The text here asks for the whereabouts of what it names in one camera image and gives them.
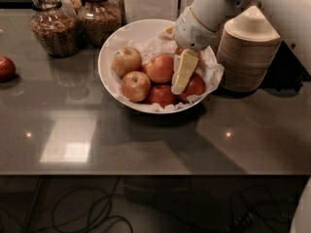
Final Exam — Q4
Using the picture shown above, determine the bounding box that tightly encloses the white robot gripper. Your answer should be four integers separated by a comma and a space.
158, 7, 216, 94

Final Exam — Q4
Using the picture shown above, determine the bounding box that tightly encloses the red apple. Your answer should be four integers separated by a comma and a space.
142, 54, 174, 83
0, 56, 16, 83
175, 47, 201, 60
178, 73, 206, 103
148, 84, 176, 108

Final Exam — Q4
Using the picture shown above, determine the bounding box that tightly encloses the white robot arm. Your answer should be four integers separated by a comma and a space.
171, 0, 311, 70

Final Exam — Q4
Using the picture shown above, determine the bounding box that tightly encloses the white paper bowl liner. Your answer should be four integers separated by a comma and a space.
101, 36, 225, 115

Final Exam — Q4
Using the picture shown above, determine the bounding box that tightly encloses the white ceramic bowl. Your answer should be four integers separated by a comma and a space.
97, 18, 218, 115

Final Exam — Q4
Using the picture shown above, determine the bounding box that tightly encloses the yellow-red apple upper left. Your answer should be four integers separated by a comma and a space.
112, 47, 142, 79

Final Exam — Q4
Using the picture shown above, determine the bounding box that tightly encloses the yellow-red apple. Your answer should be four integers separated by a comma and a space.
112, 47, 142, 79
121, 71, 152, 102

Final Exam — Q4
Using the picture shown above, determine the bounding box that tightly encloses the yellow-red apple lower left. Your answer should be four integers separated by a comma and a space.
121, 71, 152, 102

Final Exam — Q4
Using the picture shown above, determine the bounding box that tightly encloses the red apple on table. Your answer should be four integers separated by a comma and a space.
0, 56, 16, 83

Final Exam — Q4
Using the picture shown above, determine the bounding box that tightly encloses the rear stack of paper bowls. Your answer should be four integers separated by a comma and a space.
210, 25, 225, 54

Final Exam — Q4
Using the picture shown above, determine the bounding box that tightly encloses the stack of paper bowls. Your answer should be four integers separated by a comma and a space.
217, 6, 282, 93
210, 25, 225, 54

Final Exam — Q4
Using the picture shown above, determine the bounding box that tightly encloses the front stack of paper bowls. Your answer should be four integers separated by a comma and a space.
217, 6, 282, 93

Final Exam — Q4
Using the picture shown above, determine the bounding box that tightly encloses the glass jar of granola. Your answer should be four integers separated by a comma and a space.
78, 0, 121, 48
29, 0, 79, 57

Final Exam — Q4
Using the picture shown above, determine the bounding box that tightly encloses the black floor cable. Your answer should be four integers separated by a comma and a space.
0, 176, 134, 233

